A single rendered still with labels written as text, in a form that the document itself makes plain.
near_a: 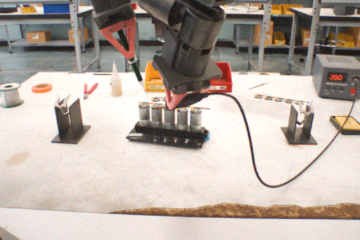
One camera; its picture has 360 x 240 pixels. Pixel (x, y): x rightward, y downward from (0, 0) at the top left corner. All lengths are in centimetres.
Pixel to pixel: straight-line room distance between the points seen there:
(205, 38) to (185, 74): 7
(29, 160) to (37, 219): 18
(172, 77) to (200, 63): 5
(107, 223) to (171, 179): 14
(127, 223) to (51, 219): 11
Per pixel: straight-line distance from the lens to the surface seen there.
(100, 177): 57
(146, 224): 47
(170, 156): 62
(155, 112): 66
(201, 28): 44
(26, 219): 52
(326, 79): 95
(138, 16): 297
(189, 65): 48
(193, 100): 51
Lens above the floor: 107
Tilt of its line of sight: 23 degrees down
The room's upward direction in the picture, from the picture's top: straight up
